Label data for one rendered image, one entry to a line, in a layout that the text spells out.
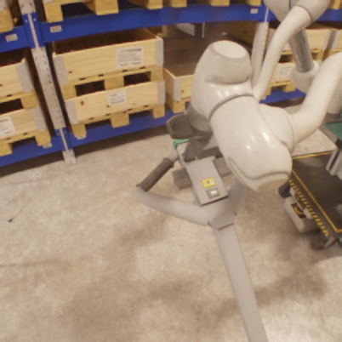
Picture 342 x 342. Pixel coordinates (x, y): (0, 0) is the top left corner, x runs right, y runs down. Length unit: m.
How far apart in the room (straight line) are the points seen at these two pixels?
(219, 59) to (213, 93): 0.06
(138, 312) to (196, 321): 0.32
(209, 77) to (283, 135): 0.17
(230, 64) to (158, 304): 1.33
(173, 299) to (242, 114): 1.26
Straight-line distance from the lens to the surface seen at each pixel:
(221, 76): 0.49
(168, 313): 1.54
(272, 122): 0.46
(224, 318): 1.55
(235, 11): 2.43
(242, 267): 0.80
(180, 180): 0.77
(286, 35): 1.17
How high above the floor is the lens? 1.47
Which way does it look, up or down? 42 degrees down
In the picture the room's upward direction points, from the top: 1 degrees counter-clockwise
